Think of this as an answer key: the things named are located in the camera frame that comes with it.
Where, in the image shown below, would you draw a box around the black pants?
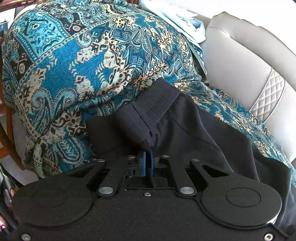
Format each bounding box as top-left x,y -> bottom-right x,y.
85,78 -> 295,234

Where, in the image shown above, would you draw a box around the beige leather sofa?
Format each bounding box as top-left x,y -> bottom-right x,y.
194,12 -> 295,162

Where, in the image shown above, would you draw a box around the blue paisley patterned throw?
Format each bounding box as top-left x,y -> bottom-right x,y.
2,1 -> 292,178

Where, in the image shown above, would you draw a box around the light blue white cloth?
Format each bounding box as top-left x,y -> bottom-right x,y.
139,1 -> 206,46

